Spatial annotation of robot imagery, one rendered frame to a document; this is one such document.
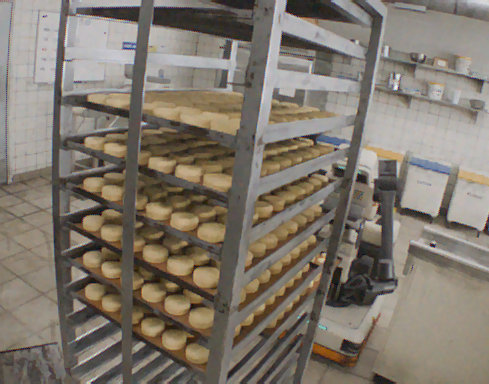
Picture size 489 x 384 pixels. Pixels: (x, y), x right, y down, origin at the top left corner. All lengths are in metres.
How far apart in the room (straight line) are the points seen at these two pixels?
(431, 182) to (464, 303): 3.44
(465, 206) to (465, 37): 2.27
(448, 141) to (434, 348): 4.13
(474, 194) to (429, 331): 3.43
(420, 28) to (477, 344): 4.67
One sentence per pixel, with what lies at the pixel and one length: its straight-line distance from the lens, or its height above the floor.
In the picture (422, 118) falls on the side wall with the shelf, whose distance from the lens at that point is 6.02.
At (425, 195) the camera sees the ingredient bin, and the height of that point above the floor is 0.35.
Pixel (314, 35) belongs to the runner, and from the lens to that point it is 0.78.
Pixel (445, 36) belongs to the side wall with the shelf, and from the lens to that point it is 6.07.
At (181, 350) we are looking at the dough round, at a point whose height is 1.04.
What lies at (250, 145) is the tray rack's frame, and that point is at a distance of 0.58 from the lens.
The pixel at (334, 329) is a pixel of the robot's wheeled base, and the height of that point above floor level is 0.26.
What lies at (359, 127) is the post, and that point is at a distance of 1.15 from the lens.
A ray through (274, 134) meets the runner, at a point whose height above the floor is 1.50.
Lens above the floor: 1.61
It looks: 18 degrees down
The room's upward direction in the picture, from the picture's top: 8 degrees clockwise
